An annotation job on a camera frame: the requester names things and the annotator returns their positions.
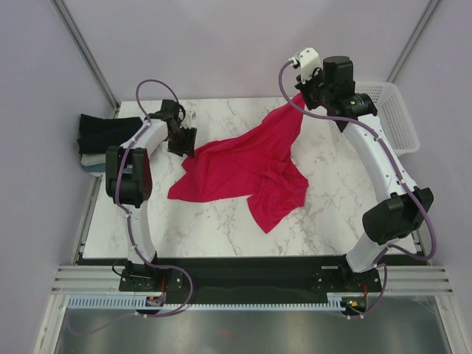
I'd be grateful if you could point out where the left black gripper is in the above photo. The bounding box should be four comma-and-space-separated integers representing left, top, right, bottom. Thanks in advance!
166, 125, 197, 159

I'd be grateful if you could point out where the red t shirt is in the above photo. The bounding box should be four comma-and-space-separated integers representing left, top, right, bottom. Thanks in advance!
167, 94, 309, 233

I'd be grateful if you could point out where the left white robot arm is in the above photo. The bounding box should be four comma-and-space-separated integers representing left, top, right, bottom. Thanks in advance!
105, 100, 197, 290

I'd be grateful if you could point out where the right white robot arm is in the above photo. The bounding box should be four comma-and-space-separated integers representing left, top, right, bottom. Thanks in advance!
291, 48, 437, 291

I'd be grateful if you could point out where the white plastic basket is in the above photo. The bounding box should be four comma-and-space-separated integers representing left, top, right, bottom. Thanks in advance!
355, 81, 420, 156

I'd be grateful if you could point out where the folded blue t shirt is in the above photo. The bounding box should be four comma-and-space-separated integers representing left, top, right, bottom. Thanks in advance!
83, 163, 105, 173

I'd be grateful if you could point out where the folded black t shirt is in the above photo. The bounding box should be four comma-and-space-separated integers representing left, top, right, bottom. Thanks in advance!
77, 114, 143, 155

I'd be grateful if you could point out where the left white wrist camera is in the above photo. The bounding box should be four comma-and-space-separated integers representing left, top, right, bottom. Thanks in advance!
182, 110, 196, 126

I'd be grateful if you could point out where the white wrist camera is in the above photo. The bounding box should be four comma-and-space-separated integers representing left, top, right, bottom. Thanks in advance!
289, 47, 322, 84
182, 110, 196, 126

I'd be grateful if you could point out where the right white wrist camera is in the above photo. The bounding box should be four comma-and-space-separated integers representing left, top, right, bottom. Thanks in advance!
289, 47, 322, 84

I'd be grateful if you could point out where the right aluminium frame post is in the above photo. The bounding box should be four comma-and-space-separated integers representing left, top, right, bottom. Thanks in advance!
386, 0, 443, 83

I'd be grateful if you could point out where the aluminium frame post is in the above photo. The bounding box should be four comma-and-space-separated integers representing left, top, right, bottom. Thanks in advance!
51, 0, 120, 113
386, 0, 443, 83

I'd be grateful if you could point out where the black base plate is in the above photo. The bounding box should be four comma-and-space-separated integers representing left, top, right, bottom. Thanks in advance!
119, 256, 381, 303

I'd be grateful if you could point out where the aluminium rail profile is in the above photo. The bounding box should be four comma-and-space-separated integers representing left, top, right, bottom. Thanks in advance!
51, 263, 125, 295

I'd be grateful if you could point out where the left aluminium frame post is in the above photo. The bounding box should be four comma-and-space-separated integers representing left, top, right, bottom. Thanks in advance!
51, 0, 120, 113

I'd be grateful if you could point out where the white slotted cable duct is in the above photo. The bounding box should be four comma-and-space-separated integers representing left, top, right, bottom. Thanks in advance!
67, 294, 345, 311

